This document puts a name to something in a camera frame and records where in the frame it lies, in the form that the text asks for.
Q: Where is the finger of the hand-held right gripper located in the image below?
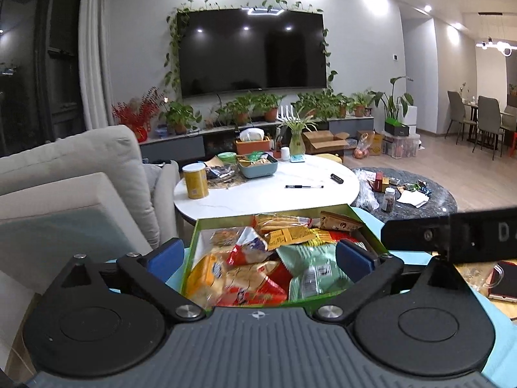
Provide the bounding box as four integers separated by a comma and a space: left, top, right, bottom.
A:
382, 215, 450, 252

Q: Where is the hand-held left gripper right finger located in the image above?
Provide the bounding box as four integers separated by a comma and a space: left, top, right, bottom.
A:
313, 239, 465, 326

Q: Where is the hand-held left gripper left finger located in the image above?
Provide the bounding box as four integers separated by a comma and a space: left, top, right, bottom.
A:
52, 238, 206, 324

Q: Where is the green cardboard box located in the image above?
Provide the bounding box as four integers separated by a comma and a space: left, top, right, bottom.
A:
180, 204, 390, 312

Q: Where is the orange yellow snack packet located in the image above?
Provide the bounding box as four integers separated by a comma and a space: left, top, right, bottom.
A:
186, 254, 227, 308

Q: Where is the brown triangular snack box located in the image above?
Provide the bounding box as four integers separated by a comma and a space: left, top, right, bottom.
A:
320, 210, 364, 231

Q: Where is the green snack packet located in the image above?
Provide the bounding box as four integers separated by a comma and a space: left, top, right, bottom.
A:
277, 243, 354, 302

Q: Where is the round cookie packet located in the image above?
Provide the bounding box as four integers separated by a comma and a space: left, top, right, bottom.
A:
210, 228, 247, 247

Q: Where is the clear breadstick packet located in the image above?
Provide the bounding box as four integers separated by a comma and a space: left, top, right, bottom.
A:
254, 213, 311, 235

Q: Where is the red white snack packet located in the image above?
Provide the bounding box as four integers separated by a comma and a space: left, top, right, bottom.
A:
226, 226, 269, 265

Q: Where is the white paper sheet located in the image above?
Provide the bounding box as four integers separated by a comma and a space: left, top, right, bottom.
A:
396, 190, 429, 210

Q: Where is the round wooden side table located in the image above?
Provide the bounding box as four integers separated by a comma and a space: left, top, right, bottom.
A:
454, 261, 517, 320

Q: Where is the round dark rug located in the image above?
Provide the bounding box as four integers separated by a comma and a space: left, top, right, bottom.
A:
349, 167, 459, 221

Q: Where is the crumpled clear plastic bag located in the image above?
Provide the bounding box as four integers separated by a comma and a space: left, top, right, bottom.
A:
351, 170, 380, 211

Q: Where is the yellow canister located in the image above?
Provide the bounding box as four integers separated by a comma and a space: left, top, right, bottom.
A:
182, 163, 210, 199

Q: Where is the clear storage bin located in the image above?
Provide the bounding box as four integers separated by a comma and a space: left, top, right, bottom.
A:
383, 133, 421, 158

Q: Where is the white oval coffee table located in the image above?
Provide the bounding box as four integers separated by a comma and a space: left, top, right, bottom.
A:
174, 154, 360, 227

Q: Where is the yellow cardboard box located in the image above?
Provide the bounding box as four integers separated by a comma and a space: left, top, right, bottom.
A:
357, 130, 384, 156

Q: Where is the light blue table cover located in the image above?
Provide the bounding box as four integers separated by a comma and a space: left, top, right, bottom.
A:
107, 206, 517, 388

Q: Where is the black box with green top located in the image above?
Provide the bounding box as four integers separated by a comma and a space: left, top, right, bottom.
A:
385, 118, 410, 137

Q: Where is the grey television cabinet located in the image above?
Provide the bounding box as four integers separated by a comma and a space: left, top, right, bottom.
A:
137, 115, 375, 162

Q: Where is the open cardboard box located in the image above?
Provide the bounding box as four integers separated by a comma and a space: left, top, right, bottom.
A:
302, 130, 350, 155

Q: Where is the dining table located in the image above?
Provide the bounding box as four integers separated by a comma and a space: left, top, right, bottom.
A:
460, 99, 517, 146

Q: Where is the beige sofa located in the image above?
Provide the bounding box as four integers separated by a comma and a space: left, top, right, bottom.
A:
0, 124, 180, 296

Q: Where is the grey-blue snack tray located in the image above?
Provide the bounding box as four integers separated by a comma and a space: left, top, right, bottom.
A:
236, 154, 279, 179

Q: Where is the glass vase with green plant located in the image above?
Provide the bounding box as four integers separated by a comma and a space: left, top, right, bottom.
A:
280, 114, 318, 161

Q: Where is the tall leafy floor plant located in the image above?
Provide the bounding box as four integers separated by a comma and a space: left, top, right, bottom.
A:
372, 76, 415, 124

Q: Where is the potted green plant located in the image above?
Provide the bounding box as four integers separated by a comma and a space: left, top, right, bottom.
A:
252, 93, 285, 123
351, 91, 376, 118
159, 100, 203, 135
216, 94, 255, 126
295, 91, 352, 120

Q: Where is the orange tissue box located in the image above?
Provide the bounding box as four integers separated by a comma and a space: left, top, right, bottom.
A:
235, 127, 271, 155

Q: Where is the red berry decoration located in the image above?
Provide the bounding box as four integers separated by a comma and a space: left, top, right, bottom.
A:
112, 87, 166, 143

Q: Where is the pendant ceiling lamp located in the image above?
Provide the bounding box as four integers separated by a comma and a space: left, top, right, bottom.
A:
476, 37, 517, 56

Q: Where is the green ivy vine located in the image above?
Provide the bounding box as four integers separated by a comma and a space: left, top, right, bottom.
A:
164, 0, 338, 98

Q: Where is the white curtain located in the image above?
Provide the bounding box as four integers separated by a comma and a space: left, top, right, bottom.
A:
78, 0, 116, 130

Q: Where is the black wall television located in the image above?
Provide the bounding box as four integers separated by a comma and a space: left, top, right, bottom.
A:
177, 8, 327, 98

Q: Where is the dark window frame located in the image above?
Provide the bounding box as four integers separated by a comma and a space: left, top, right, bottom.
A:
0, 0, 87, 158

